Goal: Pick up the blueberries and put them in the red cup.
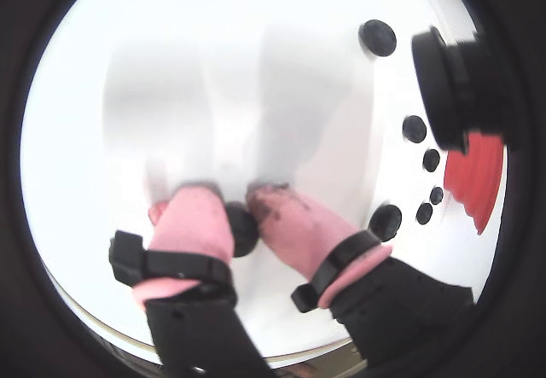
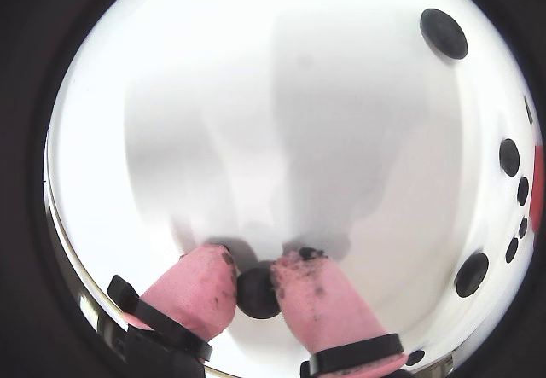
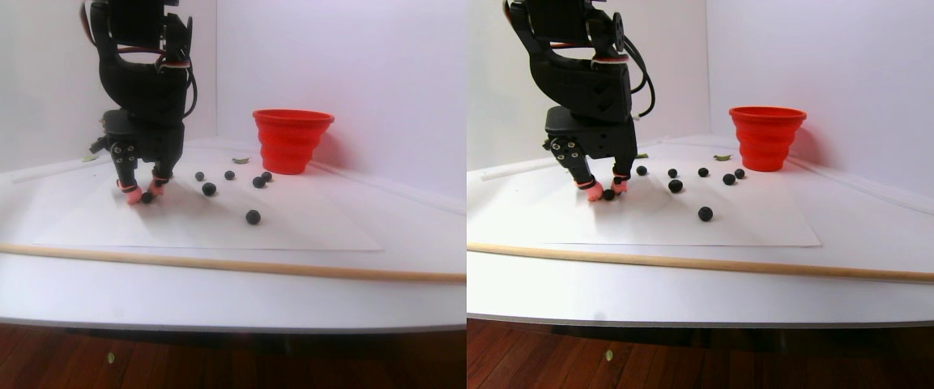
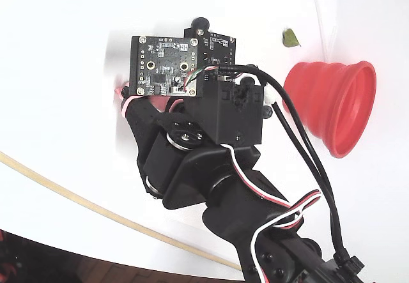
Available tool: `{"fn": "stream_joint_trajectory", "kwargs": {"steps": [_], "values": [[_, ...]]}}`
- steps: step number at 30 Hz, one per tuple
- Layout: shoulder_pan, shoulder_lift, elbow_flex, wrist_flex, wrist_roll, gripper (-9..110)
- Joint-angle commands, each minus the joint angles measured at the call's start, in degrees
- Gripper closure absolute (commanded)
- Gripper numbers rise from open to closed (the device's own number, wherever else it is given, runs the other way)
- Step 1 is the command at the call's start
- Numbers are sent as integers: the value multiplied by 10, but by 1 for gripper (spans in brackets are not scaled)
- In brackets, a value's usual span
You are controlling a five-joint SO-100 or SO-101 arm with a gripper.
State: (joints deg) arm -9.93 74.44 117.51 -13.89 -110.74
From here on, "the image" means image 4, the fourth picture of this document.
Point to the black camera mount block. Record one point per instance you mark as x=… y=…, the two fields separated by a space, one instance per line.
x=230 y=120

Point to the green leaf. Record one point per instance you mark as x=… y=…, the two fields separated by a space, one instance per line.
x=290 y=38

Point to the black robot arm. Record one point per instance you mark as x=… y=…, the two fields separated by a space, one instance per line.
x=243 y=206

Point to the red collapsible silicone cup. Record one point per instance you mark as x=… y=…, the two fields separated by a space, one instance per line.
x=335 y=104

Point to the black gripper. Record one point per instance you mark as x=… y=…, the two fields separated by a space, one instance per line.
x=144 y=124

